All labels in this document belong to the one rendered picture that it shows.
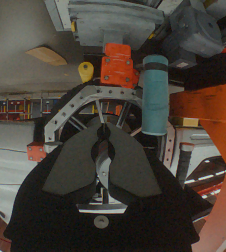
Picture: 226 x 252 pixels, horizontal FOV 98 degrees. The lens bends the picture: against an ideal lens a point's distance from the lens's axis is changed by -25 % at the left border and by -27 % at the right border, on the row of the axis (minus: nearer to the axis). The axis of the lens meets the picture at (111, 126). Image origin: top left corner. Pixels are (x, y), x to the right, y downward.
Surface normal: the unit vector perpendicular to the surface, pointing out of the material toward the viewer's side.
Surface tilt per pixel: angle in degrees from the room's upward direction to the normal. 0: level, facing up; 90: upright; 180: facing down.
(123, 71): 90
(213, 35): 90
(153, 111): 88
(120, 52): 90
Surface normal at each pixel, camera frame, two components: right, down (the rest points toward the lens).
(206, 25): 0.13, 0.11
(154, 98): -0.41, 0.05
